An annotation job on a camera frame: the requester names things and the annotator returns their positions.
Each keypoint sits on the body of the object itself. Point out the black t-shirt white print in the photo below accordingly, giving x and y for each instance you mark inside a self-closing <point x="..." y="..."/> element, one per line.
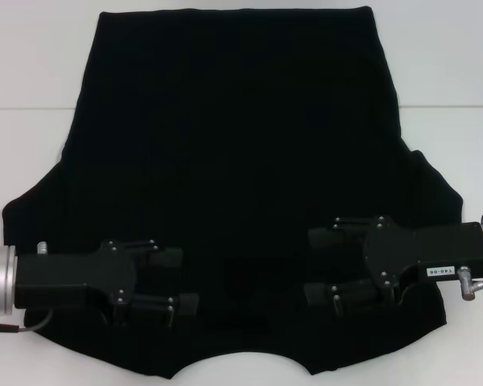
<point x="241" y="120"/>

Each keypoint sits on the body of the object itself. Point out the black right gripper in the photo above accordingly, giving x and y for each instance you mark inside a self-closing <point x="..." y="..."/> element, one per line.
<point x="422" y="249"/>

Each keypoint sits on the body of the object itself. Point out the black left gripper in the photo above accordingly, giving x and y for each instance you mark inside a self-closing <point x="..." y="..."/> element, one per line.
<point x="76" y="277"/>

